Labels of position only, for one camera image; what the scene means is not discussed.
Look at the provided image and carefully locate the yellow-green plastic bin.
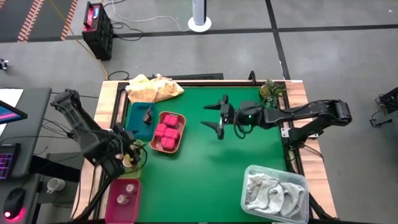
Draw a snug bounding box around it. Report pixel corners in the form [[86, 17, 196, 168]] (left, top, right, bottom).
[[119, 139, 146, 180]]

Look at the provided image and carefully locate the black floor cable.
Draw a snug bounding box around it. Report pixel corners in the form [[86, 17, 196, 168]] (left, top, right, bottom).
[[110, 20, 146, 42]]

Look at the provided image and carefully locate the white paper sheet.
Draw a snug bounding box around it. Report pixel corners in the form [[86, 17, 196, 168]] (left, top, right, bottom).
[[0, 88, 24, 134]]

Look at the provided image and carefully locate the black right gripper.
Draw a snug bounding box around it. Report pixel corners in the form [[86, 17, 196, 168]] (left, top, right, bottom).
[[200, 95, 239, 140]]

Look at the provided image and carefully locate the computer monitor lit screen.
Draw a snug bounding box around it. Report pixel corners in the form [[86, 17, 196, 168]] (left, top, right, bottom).
[[0, 100, 28, 125]]

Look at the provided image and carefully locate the black computer mouse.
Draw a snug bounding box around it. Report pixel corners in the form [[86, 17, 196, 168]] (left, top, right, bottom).
[[2, 187, 26, 223]]

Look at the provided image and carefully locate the black and red tool case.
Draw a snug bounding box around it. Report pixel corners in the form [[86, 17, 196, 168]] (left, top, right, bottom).
[[81, 1, 114, 62]]

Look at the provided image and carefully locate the yellow checked cloth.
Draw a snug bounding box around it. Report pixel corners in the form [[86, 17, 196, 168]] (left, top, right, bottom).
[[125, 73, 185, 104]]

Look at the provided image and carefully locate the white tower fan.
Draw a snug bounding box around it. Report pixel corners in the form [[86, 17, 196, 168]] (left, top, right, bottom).
[[187, 0, 212, 33]]

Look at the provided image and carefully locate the white mug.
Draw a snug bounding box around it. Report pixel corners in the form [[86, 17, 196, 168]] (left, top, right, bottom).
[[46, 178, 66, 194]]

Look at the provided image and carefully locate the teal plastic bin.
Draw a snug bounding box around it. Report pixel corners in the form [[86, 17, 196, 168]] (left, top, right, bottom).
[[126, 101, 159, 141]]

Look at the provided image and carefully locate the black cable loop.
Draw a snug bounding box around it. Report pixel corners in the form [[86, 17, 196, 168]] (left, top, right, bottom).
[[108, 70, 130, 81]]

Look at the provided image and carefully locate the grey knitted cloth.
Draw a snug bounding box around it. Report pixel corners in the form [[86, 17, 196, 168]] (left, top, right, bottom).
[[245, 173, 306, 218]]

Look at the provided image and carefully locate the magenta plastic bin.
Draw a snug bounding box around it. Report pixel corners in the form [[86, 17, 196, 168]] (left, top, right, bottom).
[[104, 178, 142, 224]]

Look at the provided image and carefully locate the grey desk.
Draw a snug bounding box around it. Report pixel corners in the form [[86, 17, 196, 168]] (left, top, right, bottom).
[[0, 87, 52, 224]]

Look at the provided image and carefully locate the salmon orange plastic bin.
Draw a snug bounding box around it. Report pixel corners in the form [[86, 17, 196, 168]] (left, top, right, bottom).
[[149, 111, 187, 154]]

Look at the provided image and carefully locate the white floor cable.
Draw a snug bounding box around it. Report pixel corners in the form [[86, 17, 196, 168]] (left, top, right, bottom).
[[110, 0, 190, 32]]

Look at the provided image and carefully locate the brown pyramid spice pack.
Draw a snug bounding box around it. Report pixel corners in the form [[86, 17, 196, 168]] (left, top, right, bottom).
[[142, 106, 154, 124]]

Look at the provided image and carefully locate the clear plastic container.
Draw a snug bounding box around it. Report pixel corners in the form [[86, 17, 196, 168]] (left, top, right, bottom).
[[241, 164, 310, 224]]

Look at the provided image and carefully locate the green table mat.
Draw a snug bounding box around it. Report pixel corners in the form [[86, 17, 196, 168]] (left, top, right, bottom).
[[124, 86, 289, 223]]

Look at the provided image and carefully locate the backlit computer keyboard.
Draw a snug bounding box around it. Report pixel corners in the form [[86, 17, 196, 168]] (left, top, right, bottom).
[[0, 142, 21, 180]]

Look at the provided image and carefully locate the black equipment with cables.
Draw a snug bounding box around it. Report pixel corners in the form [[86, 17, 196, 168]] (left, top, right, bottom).
[[369, 86, 398, 128]]

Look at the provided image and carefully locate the potted succulent plant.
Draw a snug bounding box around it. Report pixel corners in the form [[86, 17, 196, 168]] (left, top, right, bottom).
[[259, 79, 287, 108]]

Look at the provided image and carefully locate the yellow floor cable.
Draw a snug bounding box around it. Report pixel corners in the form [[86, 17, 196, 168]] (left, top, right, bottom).
[[49, 0, 109, 80]]

